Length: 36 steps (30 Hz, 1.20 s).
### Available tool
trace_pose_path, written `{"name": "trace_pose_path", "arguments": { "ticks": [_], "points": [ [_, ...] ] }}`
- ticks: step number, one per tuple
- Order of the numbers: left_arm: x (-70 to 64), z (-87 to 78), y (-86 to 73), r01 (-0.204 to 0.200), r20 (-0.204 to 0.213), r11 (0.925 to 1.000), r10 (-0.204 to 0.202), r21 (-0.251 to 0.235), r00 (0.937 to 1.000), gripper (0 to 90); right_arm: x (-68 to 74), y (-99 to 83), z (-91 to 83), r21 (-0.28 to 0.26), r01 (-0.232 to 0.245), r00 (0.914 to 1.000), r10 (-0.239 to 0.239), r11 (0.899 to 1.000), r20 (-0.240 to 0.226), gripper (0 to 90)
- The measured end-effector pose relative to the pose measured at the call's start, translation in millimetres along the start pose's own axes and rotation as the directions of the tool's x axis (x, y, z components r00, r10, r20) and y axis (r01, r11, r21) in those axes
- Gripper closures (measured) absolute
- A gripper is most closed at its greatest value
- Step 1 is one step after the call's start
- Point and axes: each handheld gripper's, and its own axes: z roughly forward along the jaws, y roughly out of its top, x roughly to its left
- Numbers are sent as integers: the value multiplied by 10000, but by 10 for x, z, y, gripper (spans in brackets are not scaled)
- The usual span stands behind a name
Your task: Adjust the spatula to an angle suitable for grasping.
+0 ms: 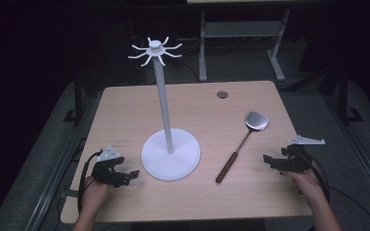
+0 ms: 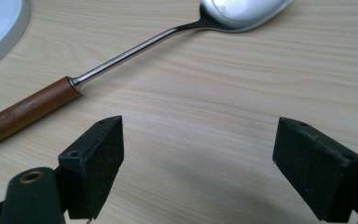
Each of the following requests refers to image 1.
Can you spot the white hook rack stand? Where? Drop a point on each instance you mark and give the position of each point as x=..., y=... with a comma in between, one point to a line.
x=171, y=157

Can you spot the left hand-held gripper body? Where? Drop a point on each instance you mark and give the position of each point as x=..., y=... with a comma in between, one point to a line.
x=106, y=173

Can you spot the black metal stand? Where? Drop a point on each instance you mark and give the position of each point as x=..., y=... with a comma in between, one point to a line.
x=343, y=96
x=78, y=96

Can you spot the person's right hand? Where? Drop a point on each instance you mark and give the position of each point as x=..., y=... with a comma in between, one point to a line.
x=308, y=184

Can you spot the aluminium floor rail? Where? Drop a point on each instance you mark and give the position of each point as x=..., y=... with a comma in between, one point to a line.
x=366, y=173
x=54, y=181

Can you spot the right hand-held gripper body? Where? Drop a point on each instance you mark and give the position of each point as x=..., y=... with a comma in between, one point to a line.
x=300, y=159

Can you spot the grey metal rack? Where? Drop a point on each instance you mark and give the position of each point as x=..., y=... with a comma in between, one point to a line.
x=237, y=29

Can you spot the person's left hand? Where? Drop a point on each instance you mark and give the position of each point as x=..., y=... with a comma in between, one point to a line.
x=94, y=197

